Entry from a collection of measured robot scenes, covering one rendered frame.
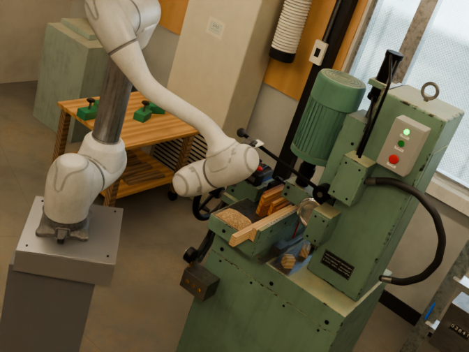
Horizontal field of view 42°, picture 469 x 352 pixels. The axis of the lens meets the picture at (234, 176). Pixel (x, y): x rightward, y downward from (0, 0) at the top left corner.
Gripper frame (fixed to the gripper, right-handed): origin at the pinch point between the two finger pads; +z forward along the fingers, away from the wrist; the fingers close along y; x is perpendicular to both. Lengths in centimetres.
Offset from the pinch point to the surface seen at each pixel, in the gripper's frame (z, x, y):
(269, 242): -6.3, -21.8, -20.9
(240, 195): 6.6, 2.0, -20.1
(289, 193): 10.5, -14.8, -9.3
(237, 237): -24.8, -17.9, -14.2
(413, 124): -2, -46, 42
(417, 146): -3, -50, 37
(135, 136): 60, 101, -64
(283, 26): 127, 75, 13
